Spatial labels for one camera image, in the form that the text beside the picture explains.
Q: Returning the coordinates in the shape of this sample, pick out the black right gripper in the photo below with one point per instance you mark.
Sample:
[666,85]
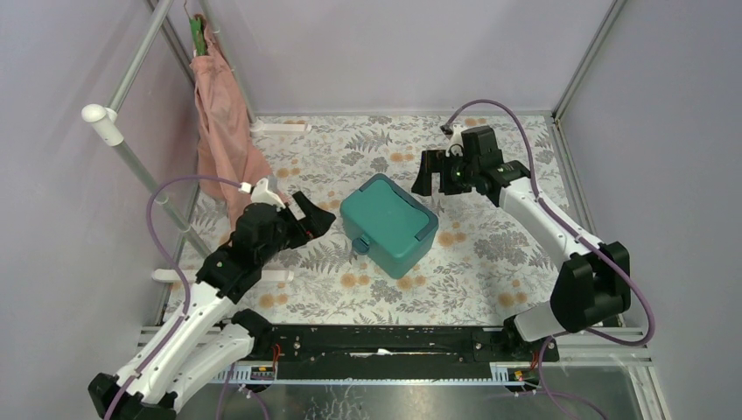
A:
[437,161]

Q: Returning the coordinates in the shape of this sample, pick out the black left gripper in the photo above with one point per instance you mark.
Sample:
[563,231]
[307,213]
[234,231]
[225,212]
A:
[297,218]

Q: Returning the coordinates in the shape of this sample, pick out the teal medicine kit box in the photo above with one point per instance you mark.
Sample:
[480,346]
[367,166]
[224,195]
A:
[388,225]

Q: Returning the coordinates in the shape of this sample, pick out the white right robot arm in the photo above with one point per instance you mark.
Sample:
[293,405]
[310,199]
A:
[588,288]

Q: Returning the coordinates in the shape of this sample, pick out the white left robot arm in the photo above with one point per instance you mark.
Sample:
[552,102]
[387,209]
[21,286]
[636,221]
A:
[158,382]

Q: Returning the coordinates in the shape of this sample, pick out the white rack foot rear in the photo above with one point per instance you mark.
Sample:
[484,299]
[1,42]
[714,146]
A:
[262,128]

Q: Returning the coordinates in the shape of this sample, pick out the pink hanging cloth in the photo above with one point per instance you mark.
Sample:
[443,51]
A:
[225,148]

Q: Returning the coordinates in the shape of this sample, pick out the green clothes hanger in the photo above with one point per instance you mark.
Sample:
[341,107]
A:
[197,27]

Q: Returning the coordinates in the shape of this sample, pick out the white clothes rack pole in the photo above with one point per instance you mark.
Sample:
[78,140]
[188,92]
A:
[103,122]

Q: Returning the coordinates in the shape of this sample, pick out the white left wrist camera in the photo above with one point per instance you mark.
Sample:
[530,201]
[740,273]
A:
[263,191]

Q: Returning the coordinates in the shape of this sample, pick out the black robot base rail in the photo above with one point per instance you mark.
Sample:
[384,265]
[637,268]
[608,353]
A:
[388,353]

